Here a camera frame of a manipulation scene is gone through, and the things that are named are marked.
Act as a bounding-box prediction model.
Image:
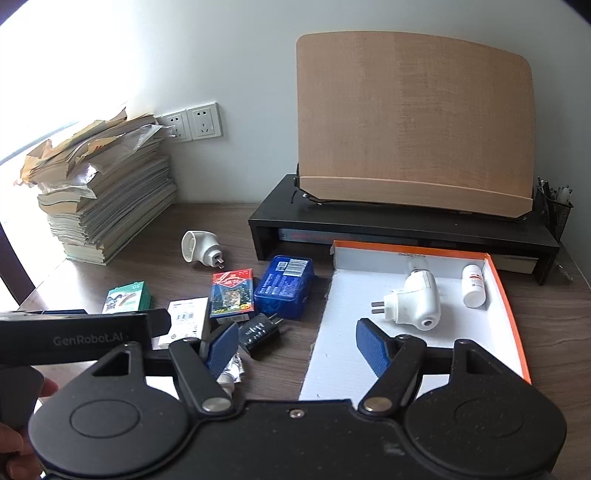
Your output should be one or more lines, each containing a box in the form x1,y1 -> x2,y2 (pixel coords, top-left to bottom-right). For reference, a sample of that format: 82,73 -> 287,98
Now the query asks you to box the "white power adapter box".
152,297 -> 211,350

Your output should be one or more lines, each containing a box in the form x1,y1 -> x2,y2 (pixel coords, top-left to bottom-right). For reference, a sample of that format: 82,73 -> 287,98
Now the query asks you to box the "clear liquid refill bottle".
217,353 -> 245,388

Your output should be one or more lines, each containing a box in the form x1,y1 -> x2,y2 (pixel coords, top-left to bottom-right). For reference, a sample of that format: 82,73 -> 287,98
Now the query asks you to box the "green bandage box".
102,281 -> 151,314

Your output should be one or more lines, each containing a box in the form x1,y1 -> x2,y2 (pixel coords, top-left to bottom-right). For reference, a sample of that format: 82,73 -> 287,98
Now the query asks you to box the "left human hand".
0,380 -> 60,480

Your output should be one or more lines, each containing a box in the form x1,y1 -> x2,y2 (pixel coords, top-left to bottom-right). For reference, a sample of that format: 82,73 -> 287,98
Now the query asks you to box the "black power adapter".
238,313 -> 283,359

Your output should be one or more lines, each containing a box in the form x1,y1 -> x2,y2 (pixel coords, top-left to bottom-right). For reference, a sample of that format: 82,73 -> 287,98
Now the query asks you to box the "red blue card box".
211,269 -> 254,318

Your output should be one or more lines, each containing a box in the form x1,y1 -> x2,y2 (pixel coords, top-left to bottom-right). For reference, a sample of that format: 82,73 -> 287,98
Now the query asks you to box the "white plug-in repellent heater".
370,269 -> 442,331

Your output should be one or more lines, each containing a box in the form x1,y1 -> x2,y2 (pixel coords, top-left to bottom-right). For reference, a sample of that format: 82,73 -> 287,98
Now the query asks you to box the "blue plastic case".
253,255 -> 315,320

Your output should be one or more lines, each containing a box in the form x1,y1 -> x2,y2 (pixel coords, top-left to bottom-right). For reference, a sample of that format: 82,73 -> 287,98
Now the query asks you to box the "white plug adapter on table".
180,230 -> 224,269

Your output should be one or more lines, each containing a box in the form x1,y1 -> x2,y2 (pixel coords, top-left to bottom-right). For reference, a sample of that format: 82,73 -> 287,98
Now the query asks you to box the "orange white box lid tray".
300,241 -> 530,403

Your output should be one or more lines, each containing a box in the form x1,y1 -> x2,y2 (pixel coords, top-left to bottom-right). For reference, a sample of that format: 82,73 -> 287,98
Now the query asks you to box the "small white pill bottle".
461,264 -> 486,309

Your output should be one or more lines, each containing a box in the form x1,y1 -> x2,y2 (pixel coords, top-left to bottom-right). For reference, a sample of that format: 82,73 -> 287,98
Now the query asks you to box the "book under riser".
277,228 -> 339,245

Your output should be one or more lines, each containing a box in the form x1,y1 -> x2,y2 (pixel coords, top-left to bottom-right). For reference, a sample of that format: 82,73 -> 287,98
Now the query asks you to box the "stack of books and papers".
19,111 -> 176,265

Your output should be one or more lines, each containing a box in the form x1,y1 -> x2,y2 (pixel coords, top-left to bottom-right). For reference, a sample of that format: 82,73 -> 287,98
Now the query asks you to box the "black monitor riser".
249,174 -> 560,285

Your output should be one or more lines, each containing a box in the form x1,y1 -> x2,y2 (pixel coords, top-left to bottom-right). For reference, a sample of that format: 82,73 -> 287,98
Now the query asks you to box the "black mesh pen holder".
534,177 -> 574,242

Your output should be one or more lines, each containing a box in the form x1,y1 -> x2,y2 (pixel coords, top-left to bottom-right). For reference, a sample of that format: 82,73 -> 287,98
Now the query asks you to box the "wooden book stand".
297,31 -> 535,218

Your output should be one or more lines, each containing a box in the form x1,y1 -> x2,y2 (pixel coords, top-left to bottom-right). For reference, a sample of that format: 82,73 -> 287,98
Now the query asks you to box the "left wall socket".
156,110 -> 192,143

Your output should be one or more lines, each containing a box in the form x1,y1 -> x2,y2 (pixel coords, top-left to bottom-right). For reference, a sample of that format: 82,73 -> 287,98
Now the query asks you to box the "wall socket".
156,110 -> 192,143
186,102 -> 222,141

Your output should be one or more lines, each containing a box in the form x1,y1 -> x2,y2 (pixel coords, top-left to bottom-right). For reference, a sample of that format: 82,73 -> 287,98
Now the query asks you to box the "right wall socket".
186,102 -> 222,141

